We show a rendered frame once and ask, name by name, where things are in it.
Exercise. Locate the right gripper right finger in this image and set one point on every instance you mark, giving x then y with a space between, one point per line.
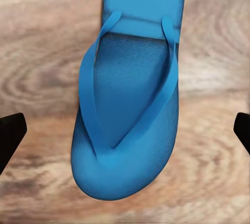
242 129

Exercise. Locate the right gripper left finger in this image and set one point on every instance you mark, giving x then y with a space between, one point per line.
12 131

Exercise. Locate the sandal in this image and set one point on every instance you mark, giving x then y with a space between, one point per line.
127 121

